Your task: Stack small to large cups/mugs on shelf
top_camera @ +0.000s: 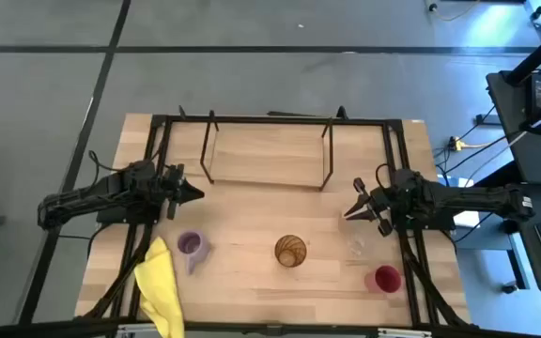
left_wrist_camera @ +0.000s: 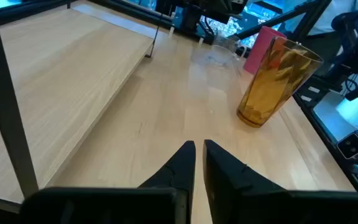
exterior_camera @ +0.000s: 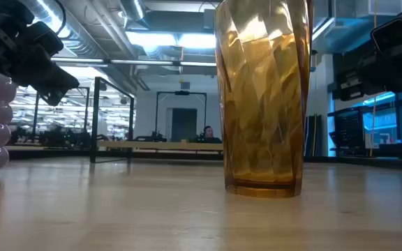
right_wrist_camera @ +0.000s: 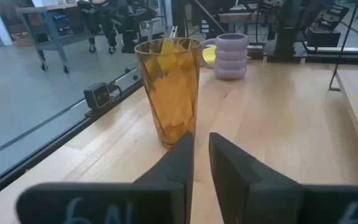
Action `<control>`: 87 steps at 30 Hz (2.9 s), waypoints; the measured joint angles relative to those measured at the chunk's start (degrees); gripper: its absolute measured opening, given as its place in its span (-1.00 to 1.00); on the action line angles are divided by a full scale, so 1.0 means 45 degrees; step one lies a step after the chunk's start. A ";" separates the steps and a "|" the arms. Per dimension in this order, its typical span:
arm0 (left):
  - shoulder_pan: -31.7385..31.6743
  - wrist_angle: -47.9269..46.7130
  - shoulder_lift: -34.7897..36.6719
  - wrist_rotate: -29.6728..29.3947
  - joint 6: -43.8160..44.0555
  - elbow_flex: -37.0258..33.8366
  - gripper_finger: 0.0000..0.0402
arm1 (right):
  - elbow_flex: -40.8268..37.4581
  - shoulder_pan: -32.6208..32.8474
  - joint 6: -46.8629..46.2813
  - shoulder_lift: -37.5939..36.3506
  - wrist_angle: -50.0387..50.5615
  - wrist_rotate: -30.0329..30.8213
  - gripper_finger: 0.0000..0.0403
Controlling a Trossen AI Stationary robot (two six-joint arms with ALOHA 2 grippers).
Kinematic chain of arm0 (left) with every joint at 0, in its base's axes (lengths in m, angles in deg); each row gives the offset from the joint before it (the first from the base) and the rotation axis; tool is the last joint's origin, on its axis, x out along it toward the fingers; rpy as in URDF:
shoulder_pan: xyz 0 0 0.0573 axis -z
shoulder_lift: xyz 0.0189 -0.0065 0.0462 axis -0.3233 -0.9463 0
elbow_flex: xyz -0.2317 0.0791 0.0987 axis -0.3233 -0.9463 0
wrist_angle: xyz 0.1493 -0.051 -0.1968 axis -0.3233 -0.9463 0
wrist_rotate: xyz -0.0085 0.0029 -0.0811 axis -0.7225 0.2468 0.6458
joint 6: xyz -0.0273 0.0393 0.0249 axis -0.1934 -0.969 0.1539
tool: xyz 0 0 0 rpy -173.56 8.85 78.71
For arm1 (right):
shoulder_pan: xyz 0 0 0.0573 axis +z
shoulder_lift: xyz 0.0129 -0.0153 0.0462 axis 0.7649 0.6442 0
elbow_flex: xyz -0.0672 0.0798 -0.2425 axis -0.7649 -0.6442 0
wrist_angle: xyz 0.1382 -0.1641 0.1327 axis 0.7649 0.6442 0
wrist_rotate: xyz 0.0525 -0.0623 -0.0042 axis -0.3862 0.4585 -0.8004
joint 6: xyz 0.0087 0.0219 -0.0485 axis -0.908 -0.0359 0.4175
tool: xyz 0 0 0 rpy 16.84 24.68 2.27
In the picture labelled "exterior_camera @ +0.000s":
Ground black leaning panels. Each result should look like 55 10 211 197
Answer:
304 114 323 158

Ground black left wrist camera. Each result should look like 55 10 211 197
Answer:
26 21 65 56

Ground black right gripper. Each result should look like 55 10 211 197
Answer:
332 41 402 102

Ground round silver ceiling duct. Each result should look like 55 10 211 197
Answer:
119 0 146 21

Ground person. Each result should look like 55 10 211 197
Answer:
200 125 223 144

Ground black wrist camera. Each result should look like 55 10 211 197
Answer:
370 6 402 53
26 21 65 56

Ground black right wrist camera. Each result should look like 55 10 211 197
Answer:
370 6 402 53

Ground black perforated crate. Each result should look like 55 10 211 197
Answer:
328 107 366 157

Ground black metal wood shelf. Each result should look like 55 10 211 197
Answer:
89 76 225 164

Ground black metal frame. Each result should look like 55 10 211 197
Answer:
31 86 91 142
155 91 208 142

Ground long ceiling light strip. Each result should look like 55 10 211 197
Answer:
50 57 218 68

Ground amber faceted plastic tumbler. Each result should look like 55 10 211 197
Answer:
214 0 314 199

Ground silver corrugated ceiling duct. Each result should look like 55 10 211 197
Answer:
19 0 107 60

